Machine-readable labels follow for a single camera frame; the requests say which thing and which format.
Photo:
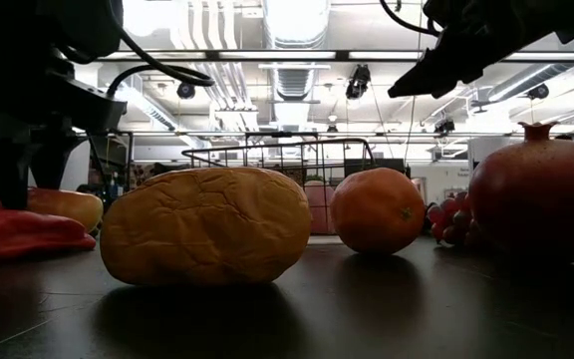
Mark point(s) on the black aluminium rig frame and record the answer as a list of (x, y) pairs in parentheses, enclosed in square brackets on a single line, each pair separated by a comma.
[(342, 56)]

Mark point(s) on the orange-brown potato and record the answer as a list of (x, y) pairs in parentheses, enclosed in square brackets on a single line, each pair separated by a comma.
[(202, 224)]

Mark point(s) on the orange fruit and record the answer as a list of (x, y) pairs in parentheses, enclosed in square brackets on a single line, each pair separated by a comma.
[(376, 212)]

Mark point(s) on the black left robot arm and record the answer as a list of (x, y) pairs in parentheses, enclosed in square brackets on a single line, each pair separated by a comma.
[(43, 25)]

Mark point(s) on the black ceiling spotlight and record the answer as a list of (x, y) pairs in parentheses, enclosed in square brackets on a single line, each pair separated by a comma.
[(186, 91), (538, 92)]

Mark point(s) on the red grape bunch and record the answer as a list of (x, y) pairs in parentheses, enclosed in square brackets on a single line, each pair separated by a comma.
[(449, 219)]

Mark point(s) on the silver ventilation duct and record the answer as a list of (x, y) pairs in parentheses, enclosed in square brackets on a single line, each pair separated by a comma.
[(294, 80)]

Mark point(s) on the red pomegranate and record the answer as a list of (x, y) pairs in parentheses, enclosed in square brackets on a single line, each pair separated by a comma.
[(541, 199)]

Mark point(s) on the black overhead camera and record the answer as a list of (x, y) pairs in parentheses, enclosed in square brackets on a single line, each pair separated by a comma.
[(359, 80)]

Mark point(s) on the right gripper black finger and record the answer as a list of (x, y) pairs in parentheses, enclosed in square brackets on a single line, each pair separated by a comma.
[(436, 75)]

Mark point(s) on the black background rack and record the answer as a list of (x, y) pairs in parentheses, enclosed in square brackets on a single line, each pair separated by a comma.
[(130, 159)]

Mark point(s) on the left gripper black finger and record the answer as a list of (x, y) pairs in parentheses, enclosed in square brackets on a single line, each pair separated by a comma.
[(50, 159), (3, 159)]

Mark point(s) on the black background screen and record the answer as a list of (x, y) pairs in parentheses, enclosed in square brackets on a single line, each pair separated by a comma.
[(381, 167)]

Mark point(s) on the red chili pepper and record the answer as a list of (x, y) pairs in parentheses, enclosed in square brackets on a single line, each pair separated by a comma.
[(18, 232)]

